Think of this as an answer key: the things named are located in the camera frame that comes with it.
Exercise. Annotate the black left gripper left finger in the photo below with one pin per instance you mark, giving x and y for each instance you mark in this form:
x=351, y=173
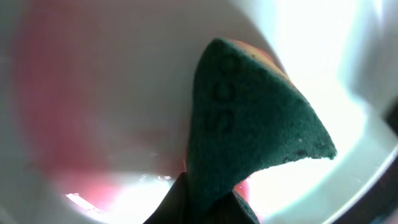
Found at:
x=173, y=208

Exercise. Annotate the mint plate with red streak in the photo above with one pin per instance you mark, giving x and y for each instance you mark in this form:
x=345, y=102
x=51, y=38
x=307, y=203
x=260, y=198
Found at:
x=96, y=99

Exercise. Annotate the green sponge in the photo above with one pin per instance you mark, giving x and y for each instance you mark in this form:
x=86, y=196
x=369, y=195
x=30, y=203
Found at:
x=245, y=118

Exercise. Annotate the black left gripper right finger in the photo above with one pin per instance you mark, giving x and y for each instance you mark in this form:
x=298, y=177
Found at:
x=233, y=209

